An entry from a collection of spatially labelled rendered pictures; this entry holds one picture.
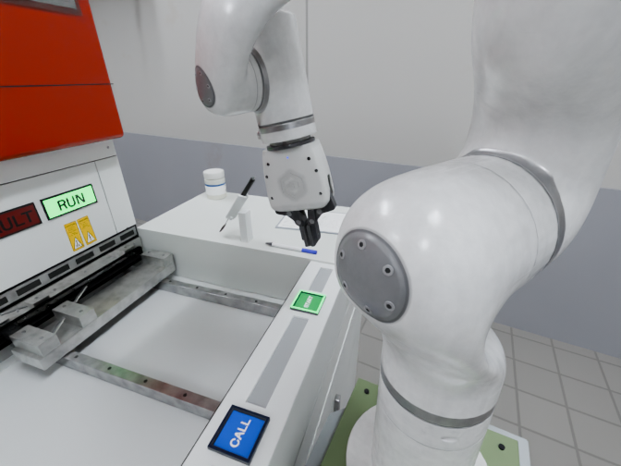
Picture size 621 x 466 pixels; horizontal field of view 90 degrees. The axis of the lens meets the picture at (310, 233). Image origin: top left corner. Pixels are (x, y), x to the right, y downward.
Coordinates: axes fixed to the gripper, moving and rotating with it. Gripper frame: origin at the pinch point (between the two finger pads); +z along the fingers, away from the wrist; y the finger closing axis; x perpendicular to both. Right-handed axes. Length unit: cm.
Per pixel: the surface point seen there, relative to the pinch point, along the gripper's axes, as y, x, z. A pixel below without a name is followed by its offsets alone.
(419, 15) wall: 18, 141, -47
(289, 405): 0.6, -20.5, 16.0
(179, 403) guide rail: -23.5, -18.9, 23.3
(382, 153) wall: -7, 142, 16
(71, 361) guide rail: -49, -19, 17
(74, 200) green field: -57, 1, -11
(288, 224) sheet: -19.7, 30.7, 10.8
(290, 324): -5.0, -6.1, 15.2
